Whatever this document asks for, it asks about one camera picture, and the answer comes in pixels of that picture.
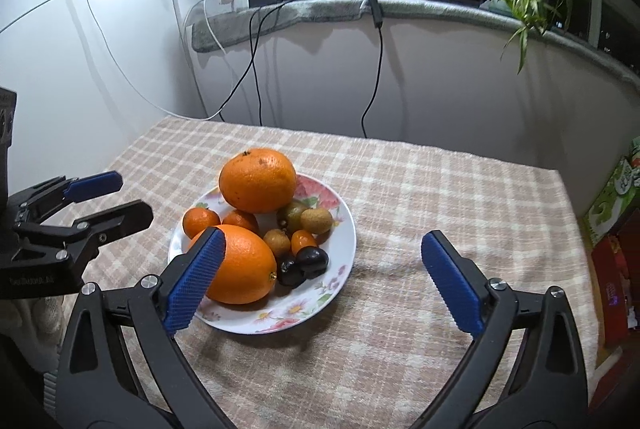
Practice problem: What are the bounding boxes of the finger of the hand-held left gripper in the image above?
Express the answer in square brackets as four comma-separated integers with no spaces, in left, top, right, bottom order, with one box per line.
[9,170,124,223]
[16,200,154,260]

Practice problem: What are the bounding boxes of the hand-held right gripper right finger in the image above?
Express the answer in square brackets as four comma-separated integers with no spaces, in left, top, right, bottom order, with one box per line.
[420,230,591,429]

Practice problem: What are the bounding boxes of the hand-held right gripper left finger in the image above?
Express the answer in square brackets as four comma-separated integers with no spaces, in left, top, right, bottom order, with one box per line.
[54,225,236,429]

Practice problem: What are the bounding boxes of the large orange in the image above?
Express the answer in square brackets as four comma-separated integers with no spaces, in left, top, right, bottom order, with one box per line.
[187,225,278,306]
[218,148,298,214]

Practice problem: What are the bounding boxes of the small tangerine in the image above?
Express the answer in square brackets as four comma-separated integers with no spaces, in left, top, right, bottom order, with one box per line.
[182,208,222,240]
[221,209,261,235]

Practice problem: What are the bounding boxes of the small green-brown kiwi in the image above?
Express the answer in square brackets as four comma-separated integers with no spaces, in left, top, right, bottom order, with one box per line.
[276,200,311,232]
[262,229,292,259]
[300,208,334,235]

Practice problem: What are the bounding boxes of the dark purple fruit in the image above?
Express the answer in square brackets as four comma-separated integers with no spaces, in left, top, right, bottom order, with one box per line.
[294,246,330,279]
[276,257,307,287]

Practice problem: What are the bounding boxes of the floral white plate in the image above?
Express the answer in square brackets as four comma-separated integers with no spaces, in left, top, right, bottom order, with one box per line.
[167,173,357,335]

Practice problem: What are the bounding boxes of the beige plaid tablecloth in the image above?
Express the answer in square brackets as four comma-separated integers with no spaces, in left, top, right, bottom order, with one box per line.
[50,116,598,429]

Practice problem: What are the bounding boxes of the white panel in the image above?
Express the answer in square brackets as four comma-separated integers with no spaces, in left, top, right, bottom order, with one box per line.
[0,0,211,210]

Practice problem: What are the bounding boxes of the red box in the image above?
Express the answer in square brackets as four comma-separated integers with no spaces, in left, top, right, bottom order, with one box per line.
[590,234,633,350]

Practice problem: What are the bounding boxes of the green printed box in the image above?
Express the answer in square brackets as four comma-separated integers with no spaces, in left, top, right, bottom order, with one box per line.
[582,136,640,250]

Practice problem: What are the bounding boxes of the grey windowsill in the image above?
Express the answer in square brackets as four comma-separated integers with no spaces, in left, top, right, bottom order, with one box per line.
[190,0,640,82]

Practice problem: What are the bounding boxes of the white cable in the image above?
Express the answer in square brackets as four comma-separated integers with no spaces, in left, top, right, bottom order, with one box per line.
[77,0,226,122]

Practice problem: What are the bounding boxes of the black power cable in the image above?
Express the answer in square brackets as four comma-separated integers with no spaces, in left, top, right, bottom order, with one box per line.
[252,2,301,127]
[217,2,296,122]

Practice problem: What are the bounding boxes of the black ring light cable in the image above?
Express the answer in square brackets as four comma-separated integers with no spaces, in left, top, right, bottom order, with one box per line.
[359,0,396,139]

